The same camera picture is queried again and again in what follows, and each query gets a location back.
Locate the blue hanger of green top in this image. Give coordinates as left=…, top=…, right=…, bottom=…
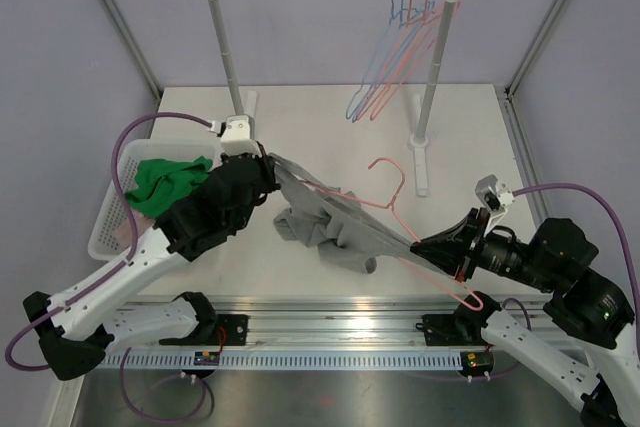
left=345, top=0, right=413, bottom=123

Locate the grey tank top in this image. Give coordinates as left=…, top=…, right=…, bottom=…
left=271, top=153, right=440, bottom=275

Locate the right aluminium frame post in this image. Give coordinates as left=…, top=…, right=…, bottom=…
left=505, top=0, right=571, bottom=102

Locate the aluminium frame post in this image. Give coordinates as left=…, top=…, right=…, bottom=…
left=505, top=0, right=571, bottom=102
left=72, top=0, right=164, bottom=103

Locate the white slotted cable duct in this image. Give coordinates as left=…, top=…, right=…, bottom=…
left=99, top=349, right=489, bottom=371

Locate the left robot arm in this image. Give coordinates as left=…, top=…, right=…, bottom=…
left=23, top=154, right=280, bottom=381

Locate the left aluminium frame post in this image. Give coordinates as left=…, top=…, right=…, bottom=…
left=72, top=0, right=164, bottom=103

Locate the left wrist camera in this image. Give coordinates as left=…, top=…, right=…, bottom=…
left=208, top=115, right=261, bottom=157

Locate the pink hanger of brown top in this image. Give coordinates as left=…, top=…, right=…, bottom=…
left=367, top=0, right=446, bottom=121

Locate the silver clothes rack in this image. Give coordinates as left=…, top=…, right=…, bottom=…
left=207, top=0, right=444, bottom=197

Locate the pink hanger of black top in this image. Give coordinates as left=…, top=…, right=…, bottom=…
left=356, top=0, right=460, bottom=122

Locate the mauve pink tank top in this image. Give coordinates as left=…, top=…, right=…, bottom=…
left=113, top=211, right=154, bottom=248

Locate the blue hanger of mauve top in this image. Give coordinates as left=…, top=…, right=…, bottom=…
left=352, top=0, right=441, bottom=122

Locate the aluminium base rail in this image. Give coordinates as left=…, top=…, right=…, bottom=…
left=114, top=294, right=574, bottom=351

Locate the green tank top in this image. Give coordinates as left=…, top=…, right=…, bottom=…
left=124, top=156, right=213, bottom=218

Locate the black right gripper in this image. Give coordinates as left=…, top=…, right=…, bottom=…
left=412, top=206, right=560, bottom=291

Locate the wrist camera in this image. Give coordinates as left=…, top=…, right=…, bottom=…
left=208, top=115, right=261, bottom=157
left=475, top=174, right=515, bottom=234

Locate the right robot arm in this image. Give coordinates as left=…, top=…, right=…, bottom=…
left=410, top=208, right=639, bottom=426

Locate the pink hanger of grey top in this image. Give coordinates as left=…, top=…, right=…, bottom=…
left=302, top=157, right=484, bottom=312

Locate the white plastic basket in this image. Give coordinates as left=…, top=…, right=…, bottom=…
left=87, top=138, right=220, bottom=262

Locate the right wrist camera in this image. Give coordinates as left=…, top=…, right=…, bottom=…
left=475, top=174, right=515, bottom=234

